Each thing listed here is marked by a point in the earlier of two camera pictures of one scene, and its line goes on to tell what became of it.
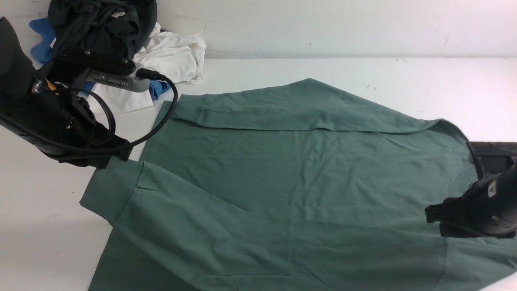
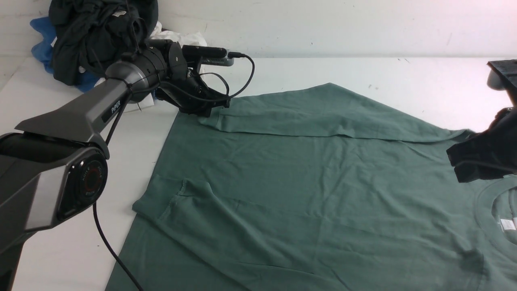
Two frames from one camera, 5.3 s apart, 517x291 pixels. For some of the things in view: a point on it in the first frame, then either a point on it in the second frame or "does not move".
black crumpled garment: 117,28 does not move
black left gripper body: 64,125 → 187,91
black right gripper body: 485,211 → 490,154
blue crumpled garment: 43,45 does not move
